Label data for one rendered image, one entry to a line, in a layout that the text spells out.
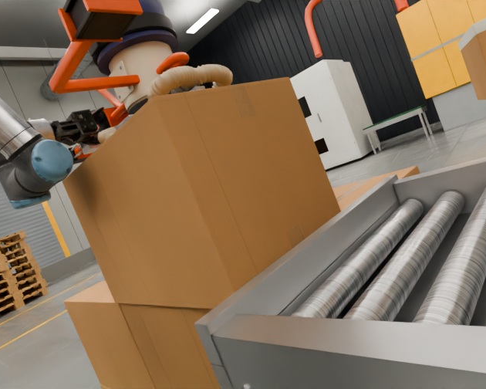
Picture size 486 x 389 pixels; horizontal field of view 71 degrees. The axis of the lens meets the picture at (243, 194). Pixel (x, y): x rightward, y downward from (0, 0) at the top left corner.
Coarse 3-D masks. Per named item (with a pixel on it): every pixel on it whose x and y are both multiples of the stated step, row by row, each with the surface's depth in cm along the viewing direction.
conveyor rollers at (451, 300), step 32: (448, 192) 78; (384, 224) 74; (448, 224) 67; (480, 224) 55; (352, 256) 63; (384, 256) 66; (416, 256) 55; (448, 256) 50; (480, 256) 47; (320, 288) 55; (352, 288) 56; (384, 288) 47; (448, 288) 41; (480, 288) 43; (384, 320) 43; (416, 320) 37; (448, 320) 36
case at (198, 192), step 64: (128, 128) 66; (192, 128) 61; (256, 128) 72; (128, 192) 74; (192, 192) 58; (256, 192) 68; (320, 192) 82; (128, 256) 86; (192, 256) 65; (256, 256) 65
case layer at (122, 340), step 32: (352, 192) 127; (96, 288) 145; (96, 320) 124; (128, 320) 103; (160, 320) 87; (192, 320) 76; (96, 352) 137; (128, 352) 112; (160, 352) 94; (192, 352) 81; (128, 384) 123; (160, 384) 102; (192, 384) 87
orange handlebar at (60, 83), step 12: (72, 48) 58; (84, 48) 58; (72, 60) 60; (168, 60) 79; (180, 60) 80; (60, 72) 64; (72, 72) 64; (156, 72) 83; (60, 84) 67; (72, 84) 71; (84, 84) 73; (96, 84) 75; (108, 84) 77; (120, 84) 79; (132, 84) 82; (120, 108) 99
